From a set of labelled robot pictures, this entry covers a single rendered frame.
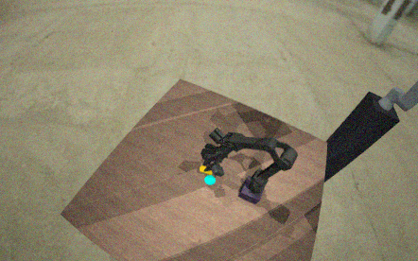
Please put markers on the yellow cylinder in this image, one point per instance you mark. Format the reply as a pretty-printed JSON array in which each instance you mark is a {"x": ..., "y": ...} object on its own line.
[{"x": 208, "y": 172}]

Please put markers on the cyan circle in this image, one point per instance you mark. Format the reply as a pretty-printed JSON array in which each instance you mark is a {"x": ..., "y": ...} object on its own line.
[{"x": 210, "y": 179}]

